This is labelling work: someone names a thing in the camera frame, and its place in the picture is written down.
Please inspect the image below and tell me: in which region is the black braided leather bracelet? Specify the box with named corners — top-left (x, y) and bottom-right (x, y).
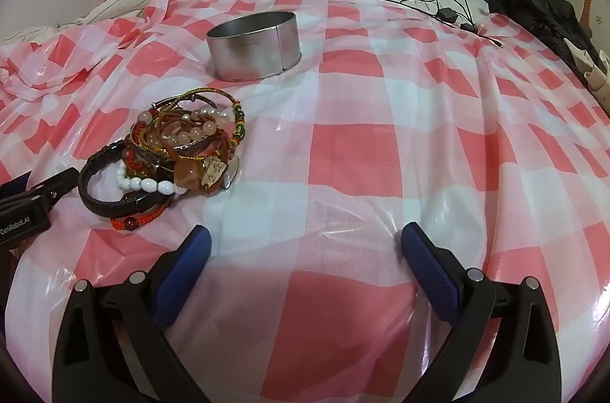
top-left (77, 143), bottom-right (167, 213)

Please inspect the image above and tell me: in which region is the pile of mixed bracelets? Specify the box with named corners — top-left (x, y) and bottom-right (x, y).
top-left (77, 87), bottom-right (246, 233)

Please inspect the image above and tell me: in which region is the round metal tin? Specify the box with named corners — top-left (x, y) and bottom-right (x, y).
top-left (206, 12), bottom-right (302, 82)

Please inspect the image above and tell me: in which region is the red seed bead bracelet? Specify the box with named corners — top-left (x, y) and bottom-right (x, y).
top-left (109, 205), bottom-right (170, 233)

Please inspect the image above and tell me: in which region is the thin black cable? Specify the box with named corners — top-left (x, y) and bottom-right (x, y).
top-left (372, 0), bottom-right (503, 48)

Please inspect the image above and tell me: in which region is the white oval bead bracelet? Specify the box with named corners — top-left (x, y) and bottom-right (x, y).
top-left (117, 160), bottom-right (189, 196)

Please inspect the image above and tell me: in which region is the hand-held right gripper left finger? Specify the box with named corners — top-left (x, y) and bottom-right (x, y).
top-left (51, 224), bottom-right (213, 403)

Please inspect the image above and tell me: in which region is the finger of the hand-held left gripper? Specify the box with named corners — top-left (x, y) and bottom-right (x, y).
top-left (29, 168), bottom-right (80, 202)

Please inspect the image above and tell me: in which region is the white crumpled paper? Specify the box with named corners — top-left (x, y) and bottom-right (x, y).
top-left (565, 38), bottom-right (610, 96)

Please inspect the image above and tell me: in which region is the red white checkered plastic sheet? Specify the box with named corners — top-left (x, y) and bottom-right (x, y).
top-left (0, 0), bottom-right (610, 403)

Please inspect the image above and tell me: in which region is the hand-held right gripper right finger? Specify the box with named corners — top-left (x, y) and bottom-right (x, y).
top-left (400, 222), bottom-right (563, 403)

